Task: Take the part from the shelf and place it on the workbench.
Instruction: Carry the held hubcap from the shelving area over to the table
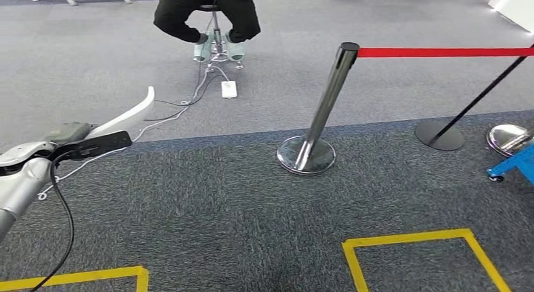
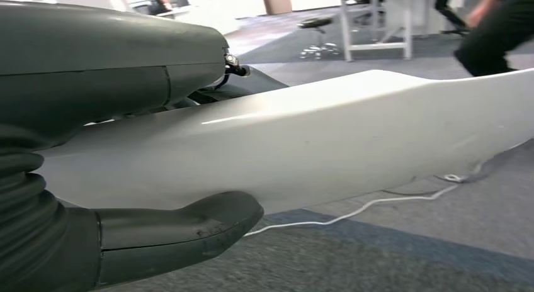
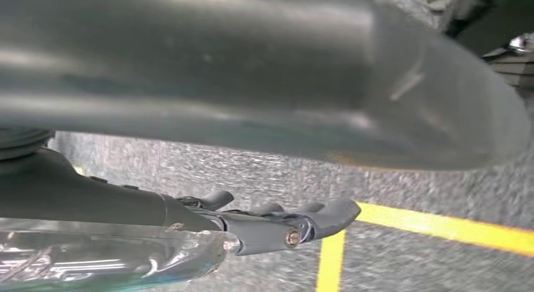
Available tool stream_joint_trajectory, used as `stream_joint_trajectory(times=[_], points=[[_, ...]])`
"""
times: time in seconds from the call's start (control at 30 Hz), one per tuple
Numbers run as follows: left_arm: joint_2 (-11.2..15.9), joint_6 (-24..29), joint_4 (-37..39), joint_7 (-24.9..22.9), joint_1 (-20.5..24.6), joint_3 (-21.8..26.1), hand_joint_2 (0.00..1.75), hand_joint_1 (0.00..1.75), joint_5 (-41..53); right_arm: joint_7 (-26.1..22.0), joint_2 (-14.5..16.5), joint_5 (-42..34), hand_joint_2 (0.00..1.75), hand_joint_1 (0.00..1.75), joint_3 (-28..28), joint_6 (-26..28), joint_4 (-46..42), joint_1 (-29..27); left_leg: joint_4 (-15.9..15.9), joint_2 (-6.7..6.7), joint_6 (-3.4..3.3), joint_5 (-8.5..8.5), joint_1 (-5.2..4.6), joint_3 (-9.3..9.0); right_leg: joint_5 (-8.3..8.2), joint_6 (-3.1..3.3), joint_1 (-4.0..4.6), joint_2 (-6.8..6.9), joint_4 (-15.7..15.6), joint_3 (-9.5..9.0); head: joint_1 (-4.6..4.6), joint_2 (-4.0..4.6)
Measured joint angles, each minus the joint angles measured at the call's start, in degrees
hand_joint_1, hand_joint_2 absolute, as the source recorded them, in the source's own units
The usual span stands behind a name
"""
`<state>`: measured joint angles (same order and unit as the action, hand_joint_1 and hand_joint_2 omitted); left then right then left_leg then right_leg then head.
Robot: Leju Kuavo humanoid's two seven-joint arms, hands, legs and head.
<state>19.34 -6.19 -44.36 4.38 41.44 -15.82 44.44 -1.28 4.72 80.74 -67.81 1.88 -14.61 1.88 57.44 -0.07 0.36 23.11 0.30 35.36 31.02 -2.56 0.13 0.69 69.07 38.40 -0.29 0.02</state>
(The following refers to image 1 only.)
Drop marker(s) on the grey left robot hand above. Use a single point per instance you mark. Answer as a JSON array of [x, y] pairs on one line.
[[69, 132]]

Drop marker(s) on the white curved plastic part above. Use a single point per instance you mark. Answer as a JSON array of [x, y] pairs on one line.
[[125, 117]]

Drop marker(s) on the blue metal shelf rack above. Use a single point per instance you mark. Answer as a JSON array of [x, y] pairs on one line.
[[517, 163]]

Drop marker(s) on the person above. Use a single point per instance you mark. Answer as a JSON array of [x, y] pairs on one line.
[[175, 15]]

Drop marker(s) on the white power strip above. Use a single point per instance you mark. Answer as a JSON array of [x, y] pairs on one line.
[[229, 90]]

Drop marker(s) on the chrome swivel stool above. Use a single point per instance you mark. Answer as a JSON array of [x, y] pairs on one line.
[[217, 31]]

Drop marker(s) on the yellow tape floor square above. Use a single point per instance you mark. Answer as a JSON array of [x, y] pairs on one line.
[[354, 261]]

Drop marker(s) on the red barrier belt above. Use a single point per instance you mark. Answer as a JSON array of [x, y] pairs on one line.
[[438, 52]]

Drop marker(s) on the white low plinth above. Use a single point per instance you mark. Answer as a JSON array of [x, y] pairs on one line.
[[513, 6]]

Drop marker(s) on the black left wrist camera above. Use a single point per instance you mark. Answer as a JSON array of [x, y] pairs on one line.
[[100, 144]]

